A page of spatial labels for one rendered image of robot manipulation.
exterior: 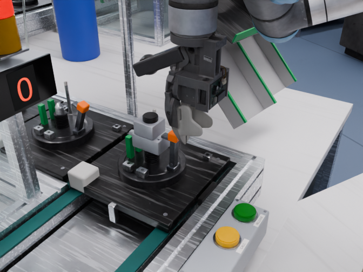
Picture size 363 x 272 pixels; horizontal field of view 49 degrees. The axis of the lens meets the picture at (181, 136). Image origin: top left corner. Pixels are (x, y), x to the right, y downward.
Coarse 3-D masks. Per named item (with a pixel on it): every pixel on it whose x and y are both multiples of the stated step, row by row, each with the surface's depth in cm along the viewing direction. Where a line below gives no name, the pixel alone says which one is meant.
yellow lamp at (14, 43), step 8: (0, 24) 55; (8, 24) 56; (16, 24) 58; (0, 32) 55; (8, 32) 56; (16, 32) 57; (0, 40) 56; (8, 40) 57; (16, 40) 58; (0, 48) 56; (8, 48) 57; (16, 48) 58
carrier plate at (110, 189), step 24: (120, 144) 90; (192, 168) 83; (216, 168) 83; (96, 192) 76; (120, 192) 76; (144, 192) 76; (168, 192) 76; (192, 192) 76; (144, 216) 71; (168, 216) 71
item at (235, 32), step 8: (224, 0) 93; (232, 0) 93; (240, 0) 92; (224, 8) 90; (232, 8) 92; (240, 8) 93; (224, 16) 88; (232, 16) 89; (240, 16) 90; (248, 16) 92; (224, 24) 82; (232, 24) 87; (240, 24) 88; (248, 24) 89; (224, 32) 83; (232, 32) 81; (240, 32) 82; (248, 32) 84; (256, 32) 88; (232, 40) 82
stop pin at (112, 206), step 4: (112, 204) 74; (116, 204) 74; (112, 208) 74; (116, 208) 74; (112, 212) 74; (116, 212) 75; (112, 216) 75; (116, 216) 75; (112, 220) 75; (116, 220) 75
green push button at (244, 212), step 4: (240, 204) 73; (244, 204) 73; (248, 204) 73; (236, 208) 72; (240, 208) 72; (244, 208) 72; (248, 208) 72; (252, 208) 72; (236, 212) 71; (240, 212) 71; (244, 212) 71; (248, 212) 71; (252, 212) 71; (256, 212) 72; (236, 216) 71; (240, 216) 71; (244, 216) 70; (248, 216) 70; (252, 216) 71; (240, 220) 71; (244, 220) 71; (248, 220) 71
